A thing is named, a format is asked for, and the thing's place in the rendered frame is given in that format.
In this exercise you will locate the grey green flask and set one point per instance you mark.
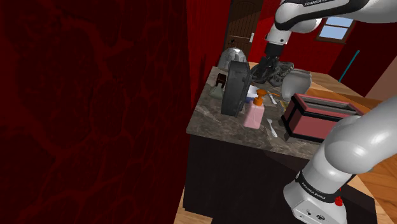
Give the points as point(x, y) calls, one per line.
point(216, 93)

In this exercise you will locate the brown wooden door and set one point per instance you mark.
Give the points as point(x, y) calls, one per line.
point(243, 24)

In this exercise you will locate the dark brown small object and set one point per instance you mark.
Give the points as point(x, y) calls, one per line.
point(221, 80)

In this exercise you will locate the pink soap dispenser orange pump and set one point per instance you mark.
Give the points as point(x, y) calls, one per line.
point(254, 116)

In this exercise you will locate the dark grey upright appliance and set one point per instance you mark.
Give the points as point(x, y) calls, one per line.
point(235, 90)

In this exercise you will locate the red toaster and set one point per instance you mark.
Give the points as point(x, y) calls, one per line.
point(313, 124)

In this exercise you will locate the grey dome cover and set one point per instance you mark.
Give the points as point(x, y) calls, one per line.
point(231, 57)

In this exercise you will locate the white plastic spoon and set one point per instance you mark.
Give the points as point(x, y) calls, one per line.
point(272, 98)
point(272, 128)

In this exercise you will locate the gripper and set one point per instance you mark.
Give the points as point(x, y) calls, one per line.
point(272, 51)

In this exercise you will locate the wooden framed window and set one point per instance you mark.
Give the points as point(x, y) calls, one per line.
point(336, 29)

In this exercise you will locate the teal pole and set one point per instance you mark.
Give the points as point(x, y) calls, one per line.
point(349, 66)

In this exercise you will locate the dark kitchen cabinet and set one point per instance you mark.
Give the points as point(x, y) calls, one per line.
point(223, 176)

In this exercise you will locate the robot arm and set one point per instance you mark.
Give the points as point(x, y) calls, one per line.
point(350, 149)

